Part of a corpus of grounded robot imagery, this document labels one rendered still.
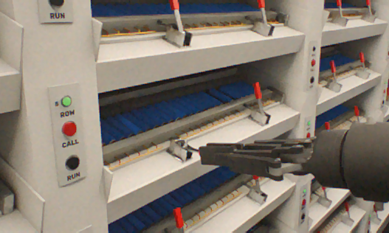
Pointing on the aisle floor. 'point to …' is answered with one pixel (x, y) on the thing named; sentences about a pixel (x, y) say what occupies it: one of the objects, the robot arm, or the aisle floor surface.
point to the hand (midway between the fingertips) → (221, 154)
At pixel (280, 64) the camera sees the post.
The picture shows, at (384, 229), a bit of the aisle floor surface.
